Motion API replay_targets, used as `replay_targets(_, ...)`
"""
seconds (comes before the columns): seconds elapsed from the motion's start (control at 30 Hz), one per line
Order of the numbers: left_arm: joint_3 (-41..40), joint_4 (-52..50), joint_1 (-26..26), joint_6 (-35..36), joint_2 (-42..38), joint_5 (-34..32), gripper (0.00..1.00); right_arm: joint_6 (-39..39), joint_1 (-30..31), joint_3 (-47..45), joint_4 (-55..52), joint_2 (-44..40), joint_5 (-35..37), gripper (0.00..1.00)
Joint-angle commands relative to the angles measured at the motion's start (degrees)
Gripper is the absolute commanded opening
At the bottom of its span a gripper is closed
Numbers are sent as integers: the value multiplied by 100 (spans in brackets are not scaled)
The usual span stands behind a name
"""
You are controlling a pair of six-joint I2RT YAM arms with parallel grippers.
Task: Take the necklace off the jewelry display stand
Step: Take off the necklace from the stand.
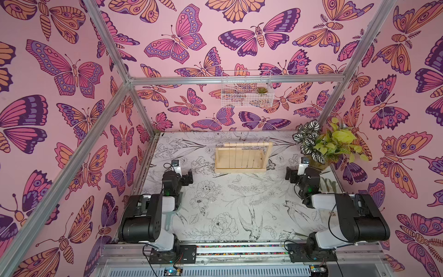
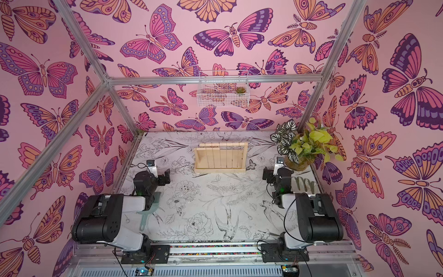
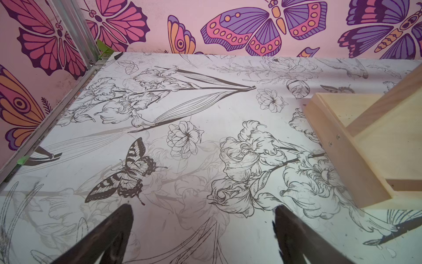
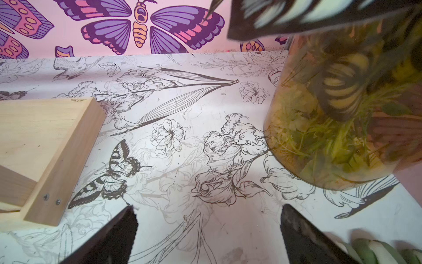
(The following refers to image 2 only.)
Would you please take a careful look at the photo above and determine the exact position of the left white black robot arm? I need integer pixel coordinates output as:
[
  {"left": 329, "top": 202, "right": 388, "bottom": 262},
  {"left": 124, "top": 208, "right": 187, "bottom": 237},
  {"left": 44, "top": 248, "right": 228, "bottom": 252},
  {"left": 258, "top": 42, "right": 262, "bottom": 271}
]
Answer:
[{"left": 71, "top": 169, "right": 171, "bottom": 256}]

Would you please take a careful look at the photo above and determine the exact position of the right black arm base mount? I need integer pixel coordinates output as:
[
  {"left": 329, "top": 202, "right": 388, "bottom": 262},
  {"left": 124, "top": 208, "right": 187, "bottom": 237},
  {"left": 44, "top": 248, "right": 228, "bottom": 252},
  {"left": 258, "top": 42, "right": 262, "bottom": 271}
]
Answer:
[{"left": 258, "top": 243, "right": 310, "bottom": 263}]

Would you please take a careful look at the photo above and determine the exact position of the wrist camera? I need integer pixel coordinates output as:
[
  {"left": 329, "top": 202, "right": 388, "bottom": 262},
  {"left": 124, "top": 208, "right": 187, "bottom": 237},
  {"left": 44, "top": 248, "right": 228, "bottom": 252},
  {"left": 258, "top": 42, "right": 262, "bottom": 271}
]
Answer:
[
  {"left": 273, "top": 157, "right": 285, "bottom": 175},
  {"left": 146, "top": 159, "right": 158, "bottom": 177}
]

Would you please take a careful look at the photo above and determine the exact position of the white wire wall basket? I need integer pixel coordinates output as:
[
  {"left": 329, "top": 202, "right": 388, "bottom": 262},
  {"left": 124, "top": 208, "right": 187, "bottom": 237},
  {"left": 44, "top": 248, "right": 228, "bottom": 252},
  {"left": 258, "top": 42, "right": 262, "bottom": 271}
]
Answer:
[{"left": 195, "top": 70, "right": 250, "bottom": 108}]

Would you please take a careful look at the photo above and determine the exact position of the beige green gardening glove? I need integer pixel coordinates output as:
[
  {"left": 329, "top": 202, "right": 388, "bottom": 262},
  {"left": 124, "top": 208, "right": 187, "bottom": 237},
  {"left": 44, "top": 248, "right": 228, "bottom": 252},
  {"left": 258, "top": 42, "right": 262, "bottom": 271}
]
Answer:
[{"left": 291, "top": 176, "right": 320, "bottom": 201}]

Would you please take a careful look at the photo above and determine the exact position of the metal cage frame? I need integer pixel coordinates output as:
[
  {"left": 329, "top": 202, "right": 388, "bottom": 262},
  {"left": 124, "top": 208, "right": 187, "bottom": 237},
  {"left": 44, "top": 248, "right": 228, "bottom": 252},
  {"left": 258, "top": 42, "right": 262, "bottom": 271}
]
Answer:
[{"left": 1, "top": 1, "right": 366, "bottom": 223}]

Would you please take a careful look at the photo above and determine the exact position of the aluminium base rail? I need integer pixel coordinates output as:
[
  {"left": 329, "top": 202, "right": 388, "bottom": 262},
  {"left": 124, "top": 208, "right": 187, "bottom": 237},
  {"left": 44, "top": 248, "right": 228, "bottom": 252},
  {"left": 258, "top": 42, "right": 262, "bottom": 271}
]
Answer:
[{"left": 63, "top": 240, "right": 366, "bottom": 277}]

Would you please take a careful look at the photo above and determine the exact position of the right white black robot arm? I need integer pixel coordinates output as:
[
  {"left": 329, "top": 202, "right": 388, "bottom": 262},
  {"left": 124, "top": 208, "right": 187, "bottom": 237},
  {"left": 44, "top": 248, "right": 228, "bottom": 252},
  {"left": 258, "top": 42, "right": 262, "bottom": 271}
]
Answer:
[{"left": 263, "top": 167, "right": 344, "bottom": 250}]

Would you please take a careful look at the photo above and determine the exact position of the potted green leafy plant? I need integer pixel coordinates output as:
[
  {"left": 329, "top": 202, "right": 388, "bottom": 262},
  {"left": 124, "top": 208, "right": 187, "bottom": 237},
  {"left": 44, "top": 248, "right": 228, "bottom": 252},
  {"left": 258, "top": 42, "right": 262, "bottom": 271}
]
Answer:
[{"left": 270, "top": 117, "right": 347, "bottom": 172}]

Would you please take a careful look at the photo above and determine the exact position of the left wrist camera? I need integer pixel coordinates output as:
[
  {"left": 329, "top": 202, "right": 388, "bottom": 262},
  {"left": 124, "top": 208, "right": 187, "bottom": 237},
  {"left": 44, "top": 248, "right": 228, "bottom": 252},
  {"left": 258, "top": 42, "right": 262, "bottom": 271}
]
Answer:
[{"left": 146, "top": 159, "right": 158, "bottom": 177}]

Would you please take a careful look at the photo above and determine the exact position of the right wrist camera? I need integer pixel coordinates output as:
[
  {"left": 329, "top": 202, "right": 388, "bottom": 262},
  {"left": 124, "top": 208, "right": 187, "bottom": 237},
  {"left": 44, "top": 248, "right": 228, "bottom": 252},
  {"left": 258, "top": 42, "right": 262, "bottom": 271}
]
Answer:
[{"left": 273, "top": 157, "right": 285, "bottom": 175}]

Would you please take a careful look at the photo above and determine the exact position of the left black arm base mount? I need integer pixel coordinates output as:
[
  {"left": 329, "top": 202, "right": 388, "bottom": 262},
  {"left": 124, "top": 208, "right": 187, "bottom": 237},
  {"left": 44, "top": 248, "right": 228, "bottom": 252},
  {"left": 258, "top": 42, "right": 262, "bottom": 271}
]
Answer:
[{"left": 121, "top": 245, "right": 171, "bottom": 264}]

